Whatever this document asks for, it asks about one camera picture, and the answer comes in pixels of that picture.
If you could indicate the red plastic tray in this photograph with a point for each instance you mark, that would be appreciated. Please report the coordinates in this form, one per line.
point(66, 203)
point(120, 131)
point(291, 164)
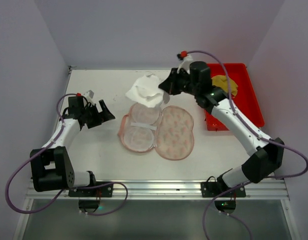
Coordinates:
point(245, 99)

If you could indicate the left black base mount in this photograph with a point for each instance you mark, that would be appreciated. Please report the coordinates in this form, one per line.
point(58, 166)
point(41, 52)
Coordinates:
point(90, 199)

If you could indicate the mustard yellow bra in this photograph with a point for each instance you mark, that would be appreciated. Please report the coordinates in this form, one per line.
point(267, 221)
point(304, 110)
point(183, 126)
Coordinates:
point(221, 82)

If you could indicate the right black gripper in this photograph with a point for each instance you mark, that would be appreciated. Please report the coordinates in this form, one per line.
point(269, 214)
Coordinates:
point(176, 82)

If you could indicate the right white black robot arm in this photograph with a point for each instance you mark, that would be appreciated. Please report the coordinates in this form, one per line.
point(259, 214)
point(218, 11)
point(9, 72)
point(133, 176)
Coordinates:
point(265, 154)

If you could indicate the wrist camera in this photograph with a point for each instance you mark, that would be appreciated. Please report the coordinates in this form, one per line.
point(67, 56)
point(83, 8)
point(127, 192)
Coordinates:
point(88, 96)
point(185, 61)

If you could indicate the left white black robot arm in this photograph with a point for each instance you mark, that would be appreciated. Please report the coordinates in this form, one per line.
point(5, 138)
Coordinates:
point(51, 165)

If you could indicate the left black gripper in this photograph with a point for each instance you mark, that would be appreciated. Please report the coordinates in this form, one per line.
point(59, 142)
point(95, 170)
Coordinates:
point(96, 115)

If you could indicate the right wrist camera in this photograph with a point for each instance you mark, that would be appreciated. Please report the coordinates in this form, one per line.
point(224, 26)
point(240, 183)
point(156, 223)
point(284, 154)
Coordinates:
point(185, 61)

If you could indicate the aluminium mounting rail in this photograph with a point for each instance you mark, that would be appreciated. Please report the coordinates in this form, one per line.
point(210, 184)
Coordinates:
point(267, 189)

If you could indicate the floral mesh laundry bag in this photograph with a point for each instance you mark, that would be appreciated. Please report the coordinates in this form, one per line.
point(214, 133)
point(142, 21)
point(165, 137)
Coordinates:
point(169, 131)

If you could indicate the white bra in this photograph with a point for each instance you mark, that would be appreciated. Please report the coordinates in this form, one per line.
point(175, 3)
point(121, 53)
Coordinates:
point(145, 91)

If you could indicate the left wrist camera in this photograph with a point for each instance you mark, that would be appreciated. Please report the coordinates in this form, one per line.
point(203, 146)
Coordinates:
point(88, 96)

